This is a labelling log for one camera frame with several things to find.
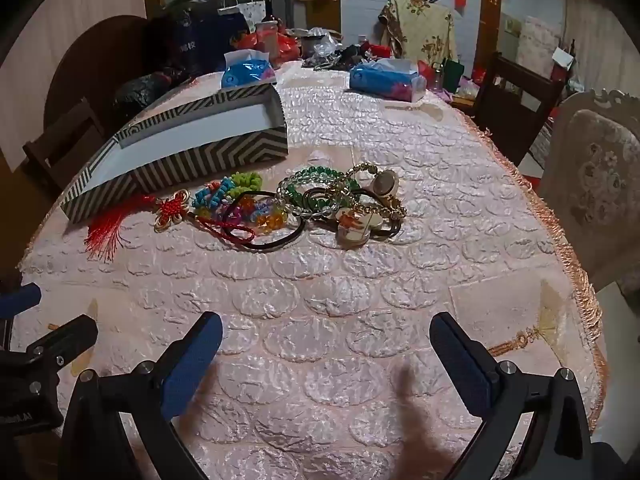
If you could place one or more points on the white paper bag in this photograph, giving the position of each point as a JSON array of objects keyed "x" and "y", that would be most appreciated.
[{"x": 247, "y": 7}]

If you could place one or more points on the black plastic bag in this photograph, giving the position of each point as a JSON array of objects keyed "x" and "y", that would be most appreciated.
[{"x": 142, "y": 92}]

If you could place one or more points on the gold wrist watch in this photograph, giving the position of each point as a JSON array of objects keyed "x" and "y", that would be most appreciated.
[{"x": 386, "y": 180}]

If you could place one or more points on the dark wooden chair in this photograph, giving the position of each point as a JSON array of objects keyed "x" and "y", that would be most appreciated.
[{"x": 515, "y": 95}]

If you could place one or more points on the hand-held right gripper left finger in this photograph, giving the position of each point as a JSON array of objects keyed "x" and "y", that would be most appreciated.
[{"x": 192, "y": 367}]

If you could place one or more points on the ornate cream upholstered chair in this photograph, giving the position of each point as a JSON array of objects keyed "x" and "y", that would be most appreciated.
[{"x": 595, "y": 175}]

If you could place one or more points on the brown wooden chair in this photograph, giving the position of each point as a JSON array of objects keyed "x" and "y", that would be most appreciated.
[{"x": 65, "y": 145}]

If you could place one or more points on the striped cardboard box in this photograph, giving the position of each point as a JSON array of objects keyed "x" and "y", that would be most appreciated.
[{"x": 200, "y": 155}]

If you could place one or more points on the dark blue bag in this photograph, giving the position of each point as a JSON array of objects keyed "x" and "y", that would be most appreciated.
[{"x": 200, "y": 35}]

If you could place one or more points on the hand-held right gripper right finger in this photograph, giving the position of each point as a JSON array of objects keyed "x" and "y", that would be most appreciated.
[{"x": 462, "y": 365}]

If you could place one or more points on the red knot tassel ornament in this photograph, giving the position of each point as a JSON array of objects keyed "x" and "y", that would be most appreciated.
[{"x": 172, "y": 208}]

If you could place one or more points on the floral quilted cloth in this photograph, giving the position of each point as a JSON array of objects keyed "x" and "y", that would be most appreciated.
[{"x": 425, "y": 30}]

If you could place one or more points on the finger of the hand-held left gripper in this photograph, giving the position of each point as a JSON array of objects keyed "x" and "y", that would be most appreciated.
[
  {"x": 70, "y": 337},
  {"x": 20, "y": 298}
]

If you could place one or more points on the blue tissue pack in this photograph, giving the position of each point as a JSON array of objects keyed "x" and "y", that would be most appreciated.
[
  {"x": 247, "y": 72},
  {"x": 382, "y": 80}
]

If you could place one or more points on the red plastic bag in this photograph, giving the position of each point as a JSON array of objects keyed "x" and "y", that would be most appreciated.
[{"x": 275, "y": 42}]

